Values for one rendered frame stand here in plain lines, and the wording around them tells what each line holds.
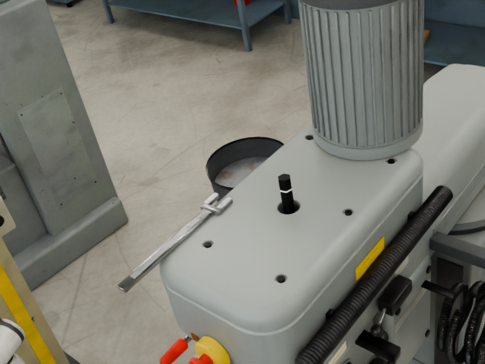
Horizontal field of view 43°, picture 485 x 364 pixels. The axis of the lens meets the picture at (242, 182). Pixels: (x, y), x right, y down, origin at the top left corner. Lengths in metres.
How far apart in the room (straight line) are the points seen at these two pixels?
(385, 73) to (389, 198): 0.20
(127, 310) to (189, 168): 1.34
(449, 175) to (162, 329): 2.39
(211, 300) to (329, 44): 0.43
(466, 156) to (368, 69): 0.44
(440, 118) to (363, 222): 0.52
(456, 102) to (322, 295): 0.72
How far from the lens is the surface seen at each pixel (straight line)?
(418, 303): 1.37
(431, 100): 1.51
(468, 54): 5.09
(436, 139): 1.38
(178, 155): 4.70
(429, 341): 1.71
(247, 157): 3.61
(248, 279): 0.91
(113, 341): 3.50
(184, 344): 1.09
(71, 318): 3.73
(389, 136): 1.08
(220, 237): 0.98
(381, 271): 1.01
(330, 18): 0.98
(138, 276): 0.95
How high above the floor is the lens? 2.53
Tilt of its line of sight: 36 degrees down
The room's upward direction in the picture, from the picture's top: 12 degrees counter-clockwise
